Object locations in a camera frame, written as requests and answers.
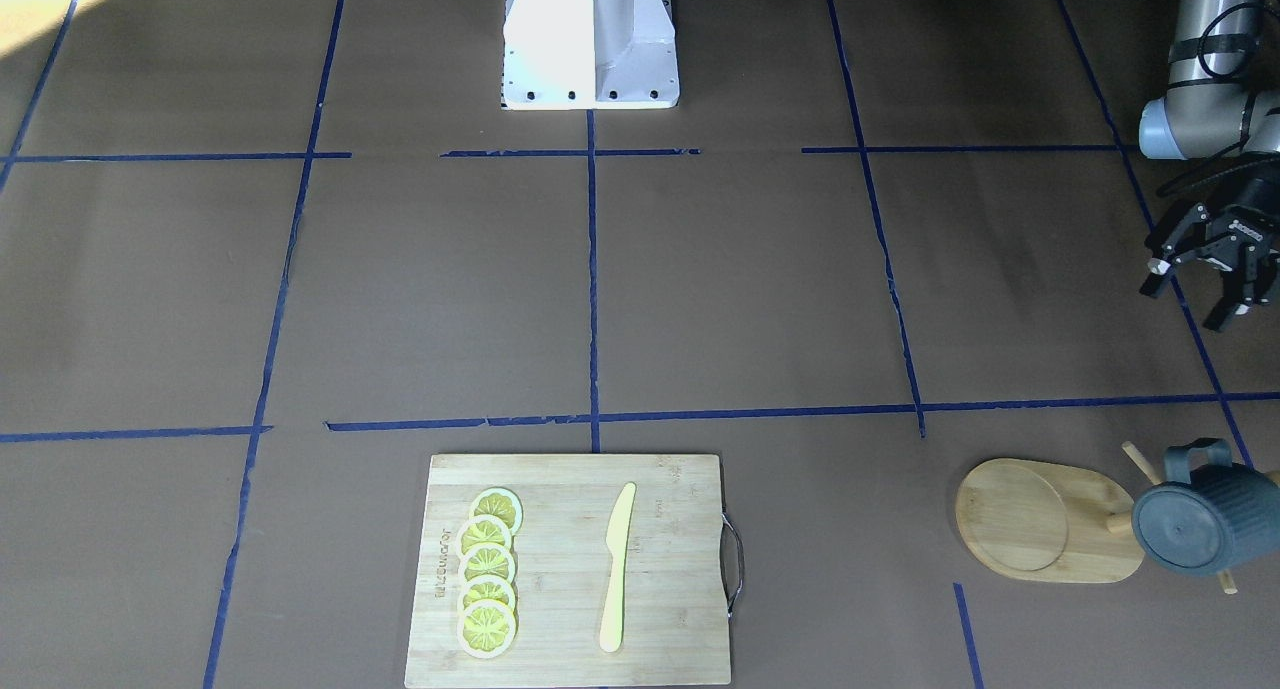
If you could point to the lemon slice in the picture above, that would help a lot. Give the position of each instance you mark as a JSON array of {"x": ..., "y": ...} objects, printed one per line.
[
  {"x": 502, "y": 503},
  {"x": 488, "y": 559},
  {"x": 487, "y": 628},
  {"x": 487, "y": 587},
  {"x": 483, "y": 529}
]

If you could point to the wooden cup storage rack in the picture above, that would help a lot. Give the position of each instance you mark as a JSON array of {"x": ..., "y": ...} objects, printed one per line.
[{"x": 1036, "y": 521}]

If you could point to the bamboo cutting board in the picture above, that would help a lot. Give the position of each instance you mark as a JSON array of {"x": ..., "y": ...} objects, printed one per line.
[{"x": 677, "y": 612}]

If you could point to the yellow plastic knife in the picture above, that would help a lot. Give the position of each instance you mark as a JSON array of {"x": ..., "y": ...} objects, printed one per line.
[{"x": 612, "y": 622}]

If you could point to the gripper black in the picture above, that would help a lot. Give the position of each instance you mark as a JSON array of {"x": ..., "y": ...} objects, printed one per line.
[{"x": 1243, "y": 232}]

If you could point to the teal mug yellow inside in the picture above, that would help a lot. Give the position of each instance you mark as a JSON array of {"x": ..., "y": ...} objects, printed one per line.
[{"x": 1210, "y": 514}]

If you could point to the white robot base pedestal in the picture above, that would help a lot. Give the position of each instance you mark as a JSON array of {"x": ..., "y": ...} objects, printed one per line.
[{"x": 578, "y": 55}]

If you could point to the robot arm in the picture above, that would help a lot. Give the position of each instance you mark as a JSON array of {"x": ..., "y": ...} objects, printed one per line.
[{"x": 1208, "y": 113}]

